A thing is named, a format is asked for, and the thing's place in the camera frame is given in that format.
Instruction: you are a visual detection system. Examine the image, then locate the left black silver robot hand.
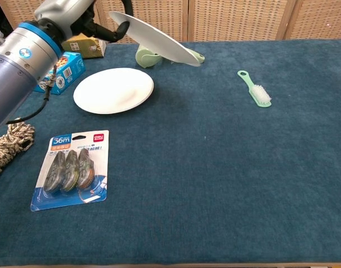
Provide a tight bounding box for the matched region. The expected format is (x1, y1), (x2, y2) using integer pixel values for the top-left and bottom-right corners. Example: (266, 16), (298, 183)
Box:
(35, 0), (134, 43)

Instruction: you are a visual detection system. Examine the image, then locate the white round plate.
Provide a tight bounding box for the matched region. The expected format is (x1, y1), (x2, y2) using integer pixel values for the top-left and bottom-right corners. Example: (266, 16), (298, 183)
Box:
(73, 68), (155, 114)
(108, 11), (201, 67)

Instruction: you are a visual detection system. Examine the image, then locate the gold cardboard box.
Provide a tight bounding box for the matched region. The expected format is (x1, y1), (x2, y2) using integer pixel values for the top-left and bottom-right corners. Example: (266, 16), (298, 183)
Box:
(61, 35), (107, 59)

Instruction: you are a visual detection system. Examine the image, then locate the blue cookie box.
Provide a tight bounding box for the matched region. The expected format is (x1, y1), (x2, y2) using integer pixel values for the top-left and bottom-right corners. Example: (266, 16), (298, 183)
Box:
(33, 51), (87, 95)

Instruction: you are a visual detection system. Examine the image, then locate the correction tape blister pack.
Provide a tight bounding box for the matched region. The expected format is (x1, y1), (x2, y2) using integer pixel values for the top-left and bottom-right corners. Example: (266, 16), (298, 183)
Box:
(30, 130), (110, 212)

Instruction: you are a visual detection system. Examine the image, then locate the woven wooden folding screen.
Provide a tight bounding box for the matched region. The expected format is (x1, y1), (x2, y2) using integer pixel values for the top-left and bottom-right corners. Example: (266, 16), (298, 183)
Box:
(0, 0), (341, 44)

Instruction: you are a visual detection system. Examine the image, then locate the dark blue table cloth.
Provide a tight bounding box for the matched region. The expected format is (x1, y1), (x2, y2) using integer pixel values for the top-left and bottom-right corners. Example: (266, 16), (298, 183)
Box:
(0, 39), (341, 266)

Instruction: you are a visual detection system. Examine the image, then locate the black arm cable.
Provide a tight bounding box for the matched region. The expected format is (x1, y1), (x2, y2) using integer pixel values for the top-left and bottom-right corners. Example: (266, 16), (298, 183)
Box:
(5, 65), (64, 125)

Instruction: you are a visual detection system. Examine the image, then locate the braided multicolour rope bundle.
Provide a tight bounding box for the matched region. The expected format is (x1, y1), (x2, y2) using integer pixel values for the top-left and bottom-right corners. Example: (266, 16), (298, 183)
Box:
(0, 117), (36, 182)

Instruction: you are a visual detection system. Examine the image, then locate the green handled scrub brush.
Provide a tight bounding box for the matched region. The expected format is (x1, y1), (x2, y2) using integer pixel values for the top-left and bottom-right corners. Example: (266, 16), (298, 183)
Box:
(237, 70), (272, 108)

